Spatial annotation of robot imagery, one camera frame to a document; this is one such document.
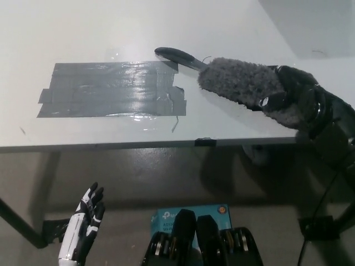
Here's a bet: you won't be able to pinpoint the grey round caster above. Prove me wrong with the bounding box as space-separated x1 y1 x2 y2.
242 144 272 166

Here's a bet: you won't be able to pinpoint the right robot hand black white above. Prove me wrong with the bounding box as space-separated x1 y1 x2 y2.
260 65 335 131

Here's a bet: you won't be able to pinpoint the grey fluffy duster black handle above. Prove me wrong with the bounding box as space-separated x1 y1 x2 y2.
154 47 316 131

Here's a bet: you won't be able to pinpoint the grey table leg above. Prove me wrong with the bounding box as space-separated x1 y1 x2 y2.
38 151 62 222

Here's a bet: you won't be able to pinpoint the grey duct tape patch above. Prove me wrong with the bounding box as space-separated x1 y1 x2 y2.
35 62 187 119

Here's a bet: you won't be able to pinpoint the thin black cable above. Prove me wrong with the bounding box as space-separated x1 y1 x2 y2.
297 168 341 266

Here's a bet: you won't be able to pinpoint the black table base bar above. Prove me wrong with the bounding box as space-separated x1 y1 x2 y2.
0 196 48 248

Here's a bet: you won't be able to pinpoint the teal tp-link router box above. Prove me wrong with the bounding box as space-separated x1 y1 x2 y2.
151 204 231 246

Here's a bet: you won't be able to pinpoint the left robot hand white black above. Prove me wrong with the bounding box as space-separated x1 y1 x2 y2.
57 182 107 263

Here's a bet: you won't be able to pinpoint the black robot body blocks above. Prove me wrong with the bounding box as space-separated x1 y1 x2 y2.
141 209 263 266

